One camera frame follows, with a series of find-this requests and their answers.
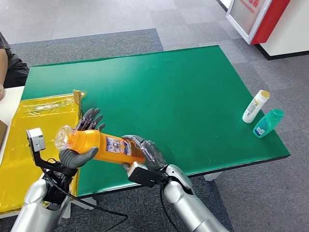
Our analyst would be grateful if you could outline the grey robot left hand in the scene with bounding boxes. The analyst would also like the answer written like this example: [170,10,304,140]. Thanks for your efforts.
[58,108,106,170]

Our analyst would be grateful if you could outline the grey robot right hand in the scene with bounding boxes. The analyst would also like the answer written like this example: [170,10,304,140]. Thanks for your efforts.
[121,134,167,174]

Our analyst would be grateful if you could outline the orange bottle with clear cap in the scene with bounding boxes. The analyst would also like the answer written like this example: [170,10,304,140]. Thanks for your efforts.
[55,125,146,166]

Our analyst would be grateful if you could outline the white bottle with yellow cap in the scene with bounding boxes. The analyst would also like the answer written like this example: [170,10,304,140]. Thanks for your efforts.
[243,90,271,124]

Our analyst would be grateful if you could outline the teal translucent bottle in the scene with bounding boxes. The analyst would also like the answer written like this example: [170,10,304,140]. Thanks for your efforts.
[253,109,285,139]

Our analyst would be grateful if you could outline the person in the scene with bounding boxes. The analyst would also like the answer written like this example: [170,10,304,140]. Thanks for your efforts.
[0,32,30,89]

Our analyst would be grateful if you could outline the brown cardboard piece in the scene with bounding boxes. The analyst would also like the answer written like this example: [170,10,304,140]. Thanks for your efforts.
[0,120,8,150]

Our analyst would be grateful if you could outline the yellow plastic film sheet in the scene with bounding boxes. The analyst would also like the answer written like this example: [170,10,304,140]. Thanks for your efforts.
[0,92,85,214]

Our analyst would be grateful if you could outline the white table foot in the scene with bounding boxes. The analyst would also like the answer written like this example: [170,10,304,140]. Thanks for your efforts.
[203,172,223,182]
[61,197,97,219]

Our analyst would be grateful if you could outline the green table mat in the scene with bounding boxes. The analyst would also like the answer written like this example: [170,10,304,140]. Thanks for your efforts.
[21,45,291,198]

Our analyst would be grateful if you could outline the red and white cabinet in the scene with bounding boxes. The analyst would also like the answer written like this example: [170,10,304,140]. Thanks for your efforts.
[225,0,292,45]

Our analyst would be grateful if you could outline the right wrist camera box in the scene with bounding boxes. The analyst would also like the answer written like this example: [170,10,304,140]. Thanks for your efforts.
[127,161,167,189]

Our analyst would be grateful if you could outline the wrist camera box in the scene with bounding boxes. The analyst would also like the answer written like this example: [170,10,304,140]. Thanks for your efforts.
[26,128,46,153]
[127,161,167,189]

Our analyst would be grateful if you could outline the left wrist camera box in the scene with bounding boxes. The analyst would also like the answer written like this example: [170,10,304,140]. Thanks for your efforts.
[26,128,46,153]

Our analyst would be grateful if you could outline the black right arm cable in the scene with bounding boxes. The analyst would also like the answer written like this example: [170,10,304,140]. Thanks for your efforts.
[159,185,181,232]

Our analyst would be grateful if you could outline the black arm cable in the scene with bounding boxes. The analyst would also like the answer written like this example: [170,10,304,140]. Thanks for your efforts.
[41,168,129,232]
[159,185,181,232]

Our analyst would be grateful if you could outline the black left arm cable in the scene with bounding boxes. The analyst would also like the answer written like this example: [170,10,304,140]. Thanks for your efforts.
[41,168,129,232]

